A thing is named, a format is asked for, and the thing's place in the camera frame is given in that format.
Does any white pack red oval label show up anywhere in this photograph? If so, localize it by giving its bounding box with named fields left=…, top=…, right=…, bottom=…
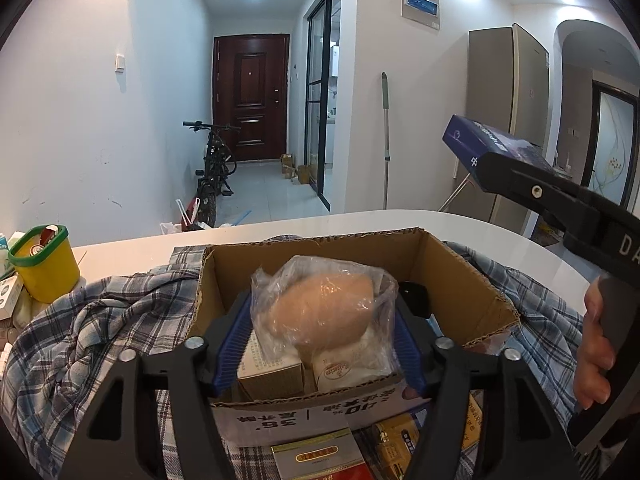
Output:
left=312, top=347, right=371, bottom=393

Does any clear bag with beige bun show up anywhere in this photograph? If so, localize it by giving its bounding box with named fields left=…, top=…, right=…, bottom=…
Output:
left=248, top=255, right=399, bottom=391

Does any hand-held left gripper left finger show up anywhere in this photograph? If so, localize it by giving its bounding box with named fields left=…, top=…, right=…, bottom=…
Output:
left=60, top=292, right=256, bottom=480

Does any red and white box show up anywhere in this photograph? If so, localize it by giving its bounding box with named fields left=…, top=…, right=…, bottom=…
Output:
left=271, top=427, right=373, bottom=480

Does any person's right hand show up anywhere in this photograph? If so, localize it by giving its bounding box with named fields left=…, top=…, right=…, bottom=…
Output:
left=572, top=280, right=618, bottom=411

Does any yellow box blue label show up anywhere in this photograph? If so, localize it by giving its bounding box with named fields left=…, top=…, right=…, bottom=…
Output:
left=372, top=410, right=426, bottom=480

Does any colourful floor mat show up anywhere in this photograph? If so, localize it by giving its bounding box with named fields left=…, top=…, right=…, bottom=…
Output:
left=532, top=220, right=566, bottom=246

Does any yellow container green rim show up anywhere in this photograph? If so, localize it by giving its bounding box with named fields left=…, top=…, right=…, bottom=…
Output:
left=8, top=224, right=81, bottom=305

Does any blue plaid cloth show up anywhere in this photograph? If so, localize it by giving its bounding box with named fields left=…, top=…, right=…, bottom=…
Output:
left=0, top=232, right=588, bottom=480

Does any brown entrance door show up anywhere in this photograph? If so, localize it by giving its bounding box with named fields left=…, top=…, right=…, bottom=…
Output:
left=212, top=34, right=291, bottom=163

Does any patterned frosted glass door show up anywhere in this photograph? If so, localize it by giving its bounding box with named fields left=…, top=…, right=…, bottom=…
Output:
left=592, top=80, right=640, bottom=206

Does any black framed glass door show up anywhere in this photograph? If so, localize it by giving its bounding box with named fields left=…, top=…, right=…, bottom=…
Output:
left=306, top=0, right=343, bottom=211

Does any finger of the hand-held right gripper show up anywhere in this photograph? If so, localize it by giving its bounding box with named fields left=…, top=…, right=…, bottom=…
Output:
left=470, top=151, right=601, bottom=234

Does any dark blue box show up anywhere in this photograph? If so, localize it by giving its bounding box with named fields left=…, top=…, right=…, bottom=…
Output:
left=442, top=114, right=558, bottom=173

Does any white printed box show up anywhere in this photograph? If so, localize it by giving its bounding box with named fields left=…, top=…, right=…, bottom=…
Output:
left=237, top=330, right=306, bottom=401

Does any beige refrigerator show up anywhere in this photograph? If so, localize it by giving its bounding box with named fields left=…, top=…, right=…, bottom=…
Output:
left=452, top=23, right=551, bottom=236

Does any black bicycle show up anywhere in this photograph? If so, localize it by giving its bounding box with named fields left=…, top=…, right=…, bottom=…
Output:
left=182, top=120, right=242, bottom=228

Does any small yellow box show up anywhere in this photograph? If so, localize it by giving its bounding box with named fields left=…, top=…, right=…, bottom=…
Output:
left=465, top=392, right=483, bottom=453

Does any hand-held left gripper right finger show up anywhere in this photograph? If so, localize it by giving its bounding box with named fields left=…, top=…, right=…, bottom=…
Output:
left=392, top=284, right=583, bottom=480

